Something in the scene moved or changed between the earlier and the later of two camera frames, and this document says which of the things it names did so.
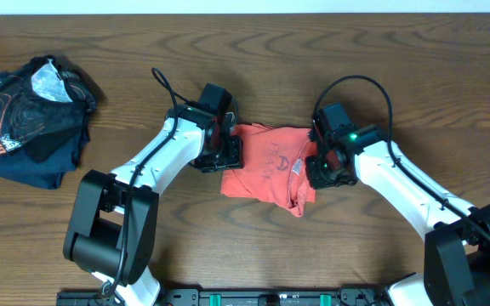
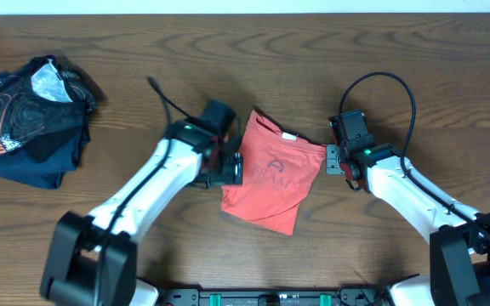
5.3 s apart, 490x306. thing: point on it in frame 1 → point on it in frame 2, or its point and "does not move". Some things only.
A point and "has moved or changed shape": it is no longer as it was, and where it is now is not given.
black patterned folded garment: [42, 105] does not move
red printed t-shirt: [274, 166] has moved or changed shape
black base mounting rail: [232, 297] does not move
